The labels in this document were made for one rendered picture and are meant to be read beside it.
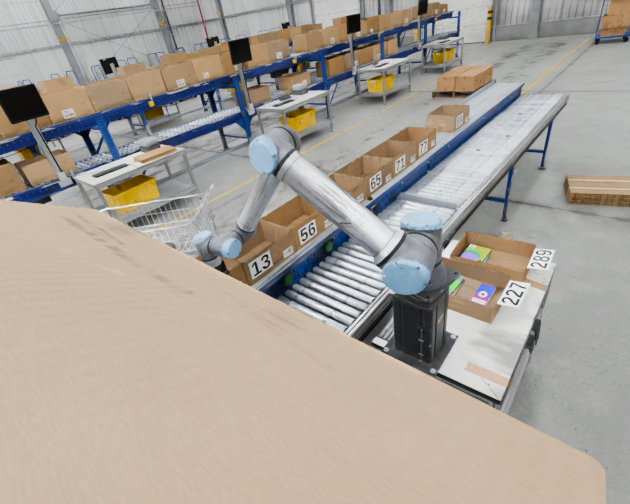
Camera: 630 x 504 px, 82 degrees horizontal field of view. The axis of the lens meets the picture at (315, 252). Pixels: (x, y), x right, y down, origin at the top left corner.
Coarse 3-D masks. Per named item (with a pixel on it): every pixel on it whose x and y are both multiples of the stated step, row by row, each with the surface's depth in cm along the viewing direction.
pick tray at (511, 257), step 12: (468, 240) 223; (480, 240) 218; (492, 240) 214; (504, 240) 209; (456, 252) 213; (492, 252) 214; (504, 252) 213; (516, 252) 209; (528, 252) 204; (480, 264) 195; (492, 264) 205; (504, 264) 203; (516, 264) 202; (516, 276) 186
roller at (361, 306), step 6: (300, 282) 222; (306, 282) 220; (312, 282) 218; (312, 288) 217; (318, 288) 214; (324, 288) 212; (324, 294) 211; (330, 294) 208; (336, 294) 206; (342, 294) 205; (336, 300) 207; (342, 300) 203; (348, 300) 201; (354, 300) 199; (354, 306) 198; (360, 306) 196; (366, 306) 194
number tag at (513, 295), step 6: (510, 282) 178; (516, 282) 176; (522, 282) 175; (510, 288) 174; (516, 288) 173; (522, 288) 172; (528, 288) 171; (504, 294) 172; (510, 294) 170; (516, 294) 169; (522, 294) 168; (504, 300) 168; (510, 300) 167; (516, 300) 166; (522, 300) 165; (510, 306) 164; (516, 306) 163
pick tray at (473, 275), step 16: (464, 272) 199; (480, 272) 193; (496, 272) 186; (464, 288) 193; (496, 288) 189; (448, 304) 182; (464, 304) 175; (480, 304) 169; (496, 304) 168; (480, 320) 174
